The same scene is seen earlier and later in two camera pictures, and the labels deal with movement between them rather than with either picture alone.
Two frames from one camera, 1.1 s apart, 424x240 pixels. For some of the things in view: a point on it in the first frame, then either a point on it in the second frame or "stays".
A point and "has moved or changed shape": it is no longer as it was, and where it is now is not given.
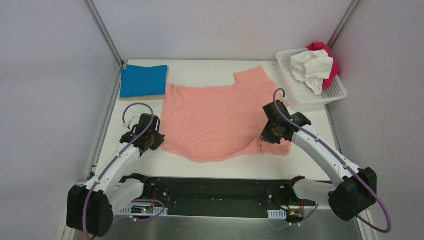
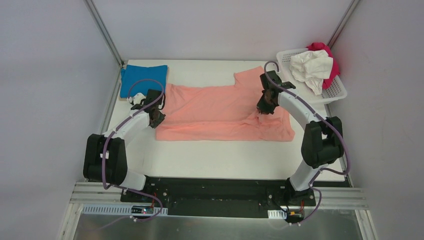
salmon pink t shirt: x=207 y=123 has moved or changed shape
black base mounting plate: x=221 y=197 stays
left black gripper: x=154 y=141 -> x=156 y=117
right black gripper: x=271 y=132 -> x=265 y=105
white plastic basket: x=299 y=94 stays
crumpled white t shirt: x=312 y=67 stays
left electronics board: x=142 y=209 stays
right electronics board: x=294 y=216 stays
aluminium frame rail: x=103 y=31 stays
